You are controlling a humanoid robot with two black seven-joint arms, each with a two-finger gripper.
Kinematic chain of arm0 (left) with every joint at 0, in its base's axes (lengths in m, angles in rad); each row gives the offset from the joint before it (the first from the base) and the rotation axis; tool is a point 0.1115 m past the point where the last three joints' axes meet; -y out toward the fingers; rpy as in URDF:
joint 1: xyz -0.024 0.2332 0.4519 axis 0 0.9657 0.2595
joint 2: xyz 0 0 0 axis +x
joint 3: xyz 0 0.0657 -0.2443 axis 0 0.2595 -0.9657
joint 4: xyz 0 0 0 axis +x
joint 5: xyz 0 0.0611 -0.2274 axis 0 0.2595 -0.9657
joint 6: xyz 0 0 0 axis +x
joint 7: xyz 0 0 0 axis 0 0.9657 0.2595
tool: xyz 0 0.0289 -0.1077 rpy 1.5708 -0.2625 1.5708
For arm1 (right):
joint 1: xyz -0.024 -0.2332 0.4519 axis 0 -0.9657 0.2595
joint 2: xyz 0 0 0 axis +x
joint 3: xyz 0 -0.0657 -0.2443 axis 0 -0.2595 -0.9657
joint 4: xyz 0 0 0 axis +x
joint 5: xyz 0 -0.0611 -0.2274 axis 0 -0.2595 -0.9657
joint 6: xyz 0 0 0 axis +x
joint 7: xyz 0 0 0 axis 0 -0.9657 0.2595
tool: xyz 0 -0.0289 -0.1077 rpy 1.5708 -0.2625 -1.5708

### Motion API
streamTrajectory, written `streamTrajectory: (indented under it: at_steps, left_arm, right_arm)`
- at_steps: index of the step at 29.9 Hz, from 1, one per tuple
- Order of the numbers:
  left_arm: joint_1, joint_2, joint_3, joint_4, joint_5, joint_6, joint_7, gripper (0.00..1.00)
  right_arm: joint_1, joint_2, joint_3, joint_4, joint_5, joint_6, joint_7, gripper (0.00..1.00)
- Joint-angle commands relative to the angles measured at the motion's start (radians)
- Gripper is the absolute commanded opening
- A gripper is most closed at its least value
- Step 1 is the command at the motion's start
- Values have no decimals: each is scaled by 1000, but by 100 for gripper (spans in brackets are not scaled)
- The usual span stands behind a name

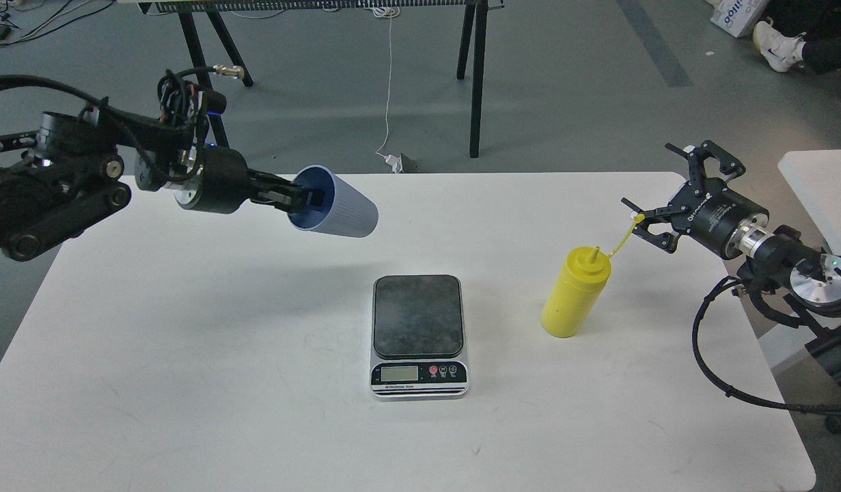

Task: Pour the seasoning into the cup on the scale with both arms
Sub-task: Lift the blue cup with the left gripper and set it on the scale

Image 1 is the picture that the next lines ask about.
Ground person's black trouser leg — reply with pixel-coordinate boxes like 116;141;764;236
760;1;841;74

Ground black cables on floor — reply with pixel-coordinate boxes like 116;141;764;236
0;0;113;49

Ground power adapter on floor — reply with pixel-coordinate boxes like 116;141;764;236
385;154;419;174

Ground white cardboard box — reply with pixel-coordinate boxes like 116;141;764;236
710;1;770;38

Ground white sneaker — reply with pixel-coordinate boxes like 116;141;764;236
752;20;805;74

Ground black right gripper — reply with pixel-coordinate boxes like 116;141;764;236
621;140;769;260

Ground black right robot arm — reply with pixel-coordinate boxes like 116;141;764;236
623;140;841;417

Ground yellow squeeze bottle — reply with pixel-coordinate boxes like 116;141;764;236
540;213;646;338

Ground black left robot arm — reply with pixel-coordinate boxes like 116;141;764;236
0;65;333;262

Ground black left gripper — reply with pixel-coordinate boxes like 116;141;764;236
173;146;326;214

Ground blue ribbed plastic cup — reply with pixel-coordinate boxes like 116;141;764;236
287;165;378;238

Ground black-legged background table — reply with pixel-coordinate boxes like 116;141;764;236
132;1;490;159

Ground digital kitchen scale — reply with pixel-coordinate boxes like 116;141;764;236
368;274;470;400

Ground white hanging cable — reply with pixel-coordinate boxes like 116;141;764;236
374;5;402;165

